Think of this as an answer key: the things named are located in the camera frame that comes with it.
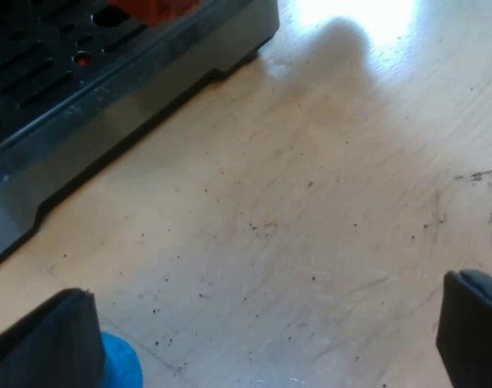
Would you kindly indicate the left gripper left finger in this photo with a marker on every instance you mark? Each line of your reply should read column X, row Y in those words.
column 43, row 347

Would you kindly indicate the steel espresso machine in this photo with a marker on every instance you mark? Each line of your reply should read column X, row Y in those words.
column 88, row 81

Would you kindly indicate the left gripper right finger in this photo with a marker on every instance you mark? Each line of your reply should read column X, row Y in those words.
column 472, row 331

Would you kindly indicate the bright blue tamper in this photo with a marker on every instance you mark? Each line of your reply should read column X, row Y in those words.
column 122, row 361

